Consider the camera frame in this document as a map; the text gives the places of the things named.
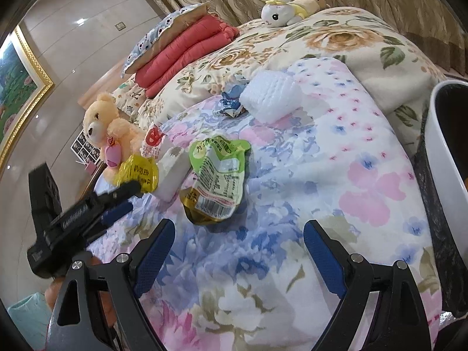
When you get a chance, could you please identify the light teal cloth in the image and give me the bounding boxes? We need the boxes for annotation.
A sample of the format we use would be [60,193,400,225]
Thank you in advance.
[7,292,54,340]

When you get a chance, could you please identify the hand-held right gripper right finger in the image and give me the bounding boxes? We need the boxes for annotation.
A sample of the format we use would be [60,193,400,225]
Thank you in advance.
[303,220,432,351]

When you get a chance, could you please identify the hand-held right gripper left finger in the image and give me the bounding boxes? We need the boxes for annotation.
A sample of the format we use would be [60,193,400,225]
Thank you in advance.
[47,218,176,351]

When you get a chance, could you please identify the white trash bin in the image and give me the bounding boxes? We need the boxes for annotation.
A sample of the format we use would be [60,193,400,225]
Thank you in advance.
[423,80,468,260]

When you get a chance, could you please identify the cartoon print pillow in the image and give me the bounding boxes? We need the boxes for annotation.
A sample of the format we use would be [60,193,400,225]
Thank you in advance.
[111,78,147,121]

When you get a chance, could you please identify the wooden nightstand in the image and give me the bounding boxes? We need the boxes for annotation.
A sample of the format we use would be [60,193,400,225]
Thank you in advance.
[83,163,110,195]

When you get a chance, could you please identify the peach teddy bear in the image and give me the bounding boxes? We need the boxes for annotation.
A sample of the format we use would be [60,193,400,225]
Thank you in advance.
[82,93,145,185]

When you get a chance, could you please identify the blue wrapper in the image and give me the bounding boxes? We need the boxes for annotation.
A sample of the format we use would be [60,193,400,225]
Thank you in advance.
[216,75,253,118]

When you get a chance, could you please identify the yellow snack wrapper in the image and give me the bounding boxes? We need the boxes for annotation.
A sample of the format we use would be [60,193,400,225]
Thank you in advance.
[113,154,159,192]

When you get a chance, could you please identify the pink blue floral blanket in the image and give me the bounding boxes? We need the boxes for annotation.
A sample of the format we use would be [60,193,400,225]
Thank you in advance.
[84,56,443,351]

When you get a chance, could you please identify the wooden headboard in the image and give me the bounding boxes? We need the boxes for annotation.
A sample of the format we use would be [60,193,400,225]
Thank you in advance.
[78,58,127,110]

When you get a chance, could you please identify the white bunny plush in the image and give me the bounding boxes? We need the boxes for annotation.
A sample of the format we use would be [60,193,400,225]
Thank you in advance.
[254,0,306,27]

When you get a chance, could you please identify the blue patterned pillow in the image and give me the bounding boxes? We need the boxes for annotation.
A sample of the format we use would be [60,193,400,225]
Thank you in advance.
[121,3,211,77]

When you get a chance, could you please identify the red folded quilt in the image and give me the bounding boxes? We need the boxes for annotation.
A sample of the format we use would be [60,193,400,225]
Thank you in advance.
[135,14,240,99]

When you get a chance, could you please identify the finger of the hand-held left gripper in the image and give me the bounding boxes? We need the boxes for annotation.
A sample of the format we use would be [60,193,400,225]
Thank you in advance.
[99,201,134,227]
[88,180,142,208]

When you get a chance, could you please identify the person's left hand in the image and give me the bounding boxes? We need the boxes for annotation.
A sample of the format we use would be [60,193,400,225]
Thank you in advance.
[44,255,117,331]

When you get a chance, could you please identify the red white small packet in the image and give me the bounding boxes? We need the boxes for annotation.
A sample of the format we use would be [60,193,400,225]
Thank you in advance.
[141,123,164,161]

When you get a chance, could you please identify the white plastic packet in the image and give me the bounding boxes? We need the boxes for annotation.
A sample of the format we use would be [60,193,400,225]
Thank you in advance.
[157,146,192,203]

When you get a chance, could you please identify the photo grid frame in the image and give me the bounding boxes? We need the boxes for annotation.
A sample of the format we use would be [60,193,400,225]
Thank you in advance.
[70,133,101,165]

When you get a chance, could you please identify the green snack pouch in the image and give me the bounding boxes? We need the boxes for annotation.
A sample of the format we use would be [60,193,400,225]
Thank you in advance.
[179,135,252,225]

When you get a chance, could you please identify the beige floral quilt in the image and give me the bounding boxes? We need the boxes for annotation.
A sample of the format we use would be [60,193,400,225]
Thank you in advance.
[135,5,450,154]

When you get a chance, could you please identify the white foam fruit net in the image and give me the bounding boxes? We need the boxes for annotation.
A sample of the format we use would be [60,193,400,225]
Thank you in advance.
[239,69,304,123]

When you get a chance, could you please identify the gold framed landscape painting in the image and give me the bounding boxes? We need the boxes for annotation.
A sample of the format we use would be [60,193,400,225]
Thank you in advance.
[0,25,55,171]

